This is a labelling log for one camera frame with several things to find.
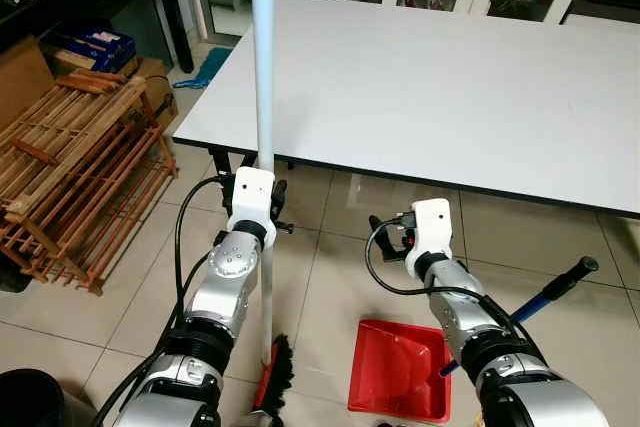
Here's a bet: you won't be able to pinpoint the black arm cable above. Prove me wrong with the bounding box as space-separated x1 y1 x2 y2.
363 217 531 338
90 175 236 427

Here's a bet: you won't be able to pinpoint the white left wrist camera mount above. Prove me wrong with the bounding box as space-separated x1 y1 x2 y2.
228 167 276 248

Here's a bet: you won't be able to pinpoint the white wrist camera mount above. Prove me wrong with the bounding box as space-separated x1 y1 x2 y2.
405 199 454 280
228 167 276 248

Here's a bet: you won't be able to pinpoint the flat brown cardboard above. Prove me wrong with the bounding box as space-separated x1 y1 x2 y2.
0 37 56 128

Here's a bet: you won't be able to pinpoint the red dustpan with blue handle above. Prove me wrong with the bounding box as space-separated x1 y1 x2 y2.
347 255 599 424

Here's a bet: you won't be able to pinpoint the white folding table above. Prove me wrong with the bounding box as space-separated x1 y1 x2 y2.
172 0 640 220

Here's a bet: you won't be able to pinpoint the stacked blue boxes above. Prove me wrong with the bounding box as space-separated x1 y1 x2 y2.
40 27 136 73

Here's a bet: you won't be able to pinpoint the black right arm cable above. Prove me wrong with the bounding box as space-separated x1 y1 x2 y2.
363 217 531 338

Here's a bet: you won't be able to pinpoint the light blue handled broom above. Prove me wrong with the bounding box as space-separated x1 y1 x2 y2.
248 0 297 418

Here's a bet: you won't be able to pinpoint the brown wooden slatted rack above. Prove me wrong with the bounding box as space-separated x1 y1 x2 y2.
0 72 179 296

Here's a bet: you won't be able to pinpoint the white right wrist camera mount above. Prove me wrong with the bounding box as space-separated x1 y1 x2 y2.
405 199 454 280

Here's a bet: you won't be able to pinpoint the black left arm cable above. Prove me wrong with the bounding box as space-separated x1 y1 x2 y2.
90 175 236 427

